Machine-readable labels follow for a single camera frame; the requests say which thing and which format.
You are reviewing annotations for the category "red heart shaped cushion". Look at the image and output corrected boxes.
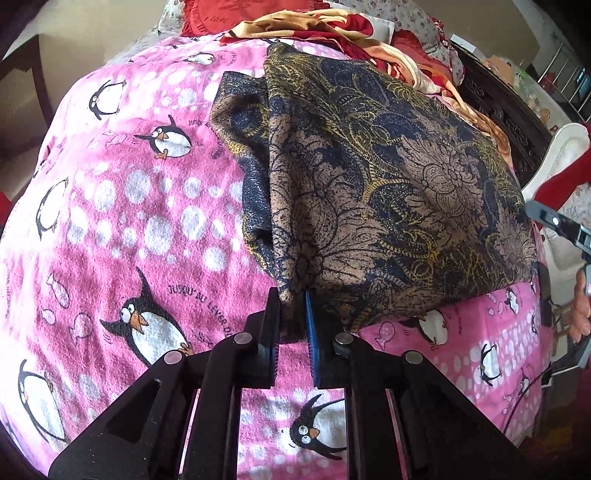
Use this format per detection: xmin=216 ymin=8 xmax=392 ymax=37
xmin=181 ymin=0 xmax=329 ymax=37

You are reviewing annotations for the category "person's right hand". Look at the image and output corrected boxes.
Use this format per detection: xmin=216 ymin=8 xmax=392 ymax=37
xmin=568 ymin=270 xmax=591 ymax=343

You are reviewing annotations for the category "dark carved wooden headboard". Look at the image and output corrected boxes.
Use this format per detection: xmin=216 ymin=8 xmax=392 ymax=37
xmin=456 ymin=47 xmax=552 ymax=187

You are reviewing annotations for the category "dark floral patterned garment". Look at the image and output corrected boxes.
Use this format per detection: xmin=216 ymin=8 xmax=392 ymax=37
xmin=211 ymin=43 xmax=537 ymax=342

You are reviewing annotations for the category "floral bed sheet mattress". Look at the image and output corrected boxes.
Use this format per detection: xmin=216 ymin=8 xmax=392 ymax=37
xmin=108 ymin=0 xmax=187 ymax=63

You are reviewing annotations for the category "red gold satin quilt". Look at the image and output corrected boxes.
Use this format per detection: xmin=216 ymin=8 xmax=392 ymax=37
xmin=221 ymin=8 xmax=512 ymax=164

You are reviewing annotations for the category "pink penguin blanket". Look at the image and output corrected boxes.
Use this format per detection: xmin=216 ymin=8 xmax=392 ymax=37
xmin=1 ymin=36 xmax=551 ymax=479

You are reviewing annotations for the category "floral white pillow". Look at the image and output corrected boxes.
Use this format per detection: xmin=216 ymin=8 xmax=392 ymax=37
xmin=329 ymin=0 xmax=465 ymax=86

